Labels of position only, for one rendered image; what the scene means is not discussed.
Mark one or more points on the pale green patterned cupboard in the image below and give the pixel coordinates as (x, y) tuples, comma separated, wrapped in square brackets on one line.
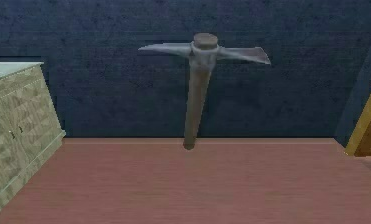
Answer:
[(19, 126)]

